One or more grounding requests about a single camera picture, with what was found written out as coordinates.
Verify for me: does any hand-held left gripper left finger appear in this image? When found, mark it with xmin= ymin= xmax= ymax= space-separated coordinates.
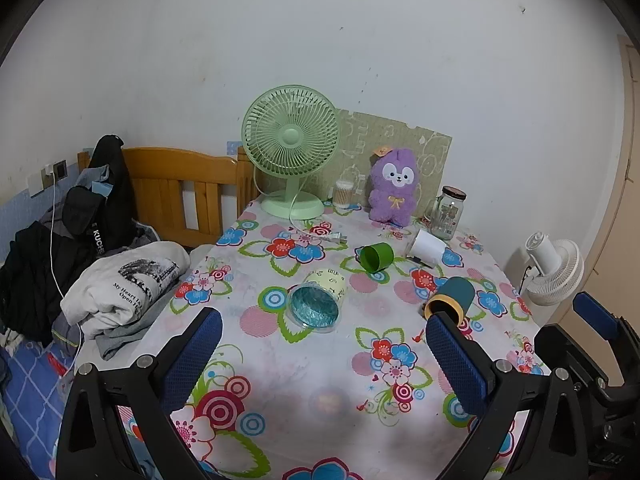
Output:
xmin=56 ymin=306 xmax=224 ymax=480

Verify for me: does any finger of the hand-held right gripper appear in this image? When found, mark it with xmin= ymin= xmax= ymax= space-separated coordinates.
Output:
xmin=572 ymin=291 xmax=632 ymax=348
xmin=533 ymin=323 xmax=601 ymax=392

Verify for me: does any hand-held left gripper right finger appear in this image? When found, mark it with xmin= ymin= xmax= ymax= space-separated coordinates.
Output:
xmin=424 ymin=311 xmax=595 ymax=480

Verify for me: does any pale patterned cup blue inside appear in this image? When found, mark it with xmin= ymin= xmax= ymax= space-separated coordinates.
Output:
xmin=286 ymin=268 xmax=348 ymax=334

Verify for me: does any teal cup yellow rim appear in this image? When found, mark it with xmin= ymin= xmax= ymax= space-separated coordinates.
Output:
xmin=423 ymin=276 xmax=474 ymax=322

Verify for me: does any white cup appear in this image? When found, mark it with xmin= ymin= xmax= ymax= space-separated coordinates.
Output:
xmin=405 ymin=228 xmax=447 ymax=268

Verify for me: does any green cup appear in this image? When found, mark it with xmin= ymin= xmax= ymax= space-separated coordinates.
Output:
xmin=356 ymin=242 xmax=394 ymax=274

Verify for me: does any white small fan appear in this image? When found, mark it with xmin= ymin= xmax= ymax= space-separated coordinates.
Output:
xmin=520 ymin=231 xmax=585 ymax=307

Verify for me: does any grey folded cloth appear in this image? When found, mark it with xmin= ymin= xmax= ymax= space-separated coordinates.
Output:
xmin=95 ymin=305 xmax=171 ymax=361

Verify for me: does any white folded printed shirt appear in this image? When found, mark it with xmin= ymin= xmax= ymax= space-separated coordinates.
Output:
xmin=60 ymin=241 xmax=192 ymax=341

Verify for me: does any floral tablecloth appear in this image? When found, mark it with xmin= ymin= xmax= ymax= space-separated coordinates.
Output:
xmin=75 ymin=199 xmax=551 ymax=480

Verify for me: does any glass jar dark lid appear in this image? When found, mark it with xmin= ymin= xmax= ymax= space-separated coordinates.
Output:
xmin=431 ymin=186 xmax=467 ymax=241

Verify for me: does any blue checked bedsheet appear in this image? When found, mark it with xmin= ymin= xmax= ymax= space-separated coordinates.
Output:
xmin=0 ymin=335 xmax=78 ymax=480

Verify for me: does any purple plush toy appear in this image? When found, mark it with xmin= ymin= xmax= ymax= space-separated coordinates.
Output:
xmin=368 ymin=146 xmax=420 ymax=224

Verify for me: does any black jacket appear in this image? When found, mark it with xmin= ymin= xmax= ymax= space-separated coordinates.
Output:
xmin=0 ymin=220 xmax=101 ymax=346

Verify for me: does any wooden bed headboard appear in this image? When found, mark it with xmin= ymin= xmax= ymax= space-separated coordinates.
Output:
xmin=77 ymin=146 xmax=258 ymax=248

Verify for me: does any black hanging bag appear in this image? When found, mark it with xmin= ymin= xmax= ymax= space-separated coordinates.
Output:
xmin=65 ymin=135 xmax=138 ymax=257

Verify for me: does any cotton swab container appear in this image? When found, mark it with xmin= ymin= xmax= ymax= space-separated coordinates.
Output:
xmin=333 ymin=178 xmax=357 ymax=209

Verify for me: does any beige patterned board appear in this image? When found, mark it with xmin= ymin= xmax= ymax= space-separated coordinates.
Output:
xmin=334 ymin=108 xmax=453 ymax=213

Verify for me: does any green desk fan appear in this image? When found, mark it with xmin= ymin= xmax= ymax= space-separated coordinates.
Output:
xmin=240 ymin=86 xmax=342 ymax=220

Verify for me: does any white fan cable with plug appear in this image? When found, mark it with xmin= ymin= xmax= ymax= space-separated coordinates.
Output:
xmin=289 ymin=192 xmax=349 ymax=248

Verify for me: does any white charging cable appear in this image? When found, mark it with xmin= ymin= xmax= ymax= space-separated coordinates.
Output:
xmin=45 ymin=166 xmax=86 ymax=356

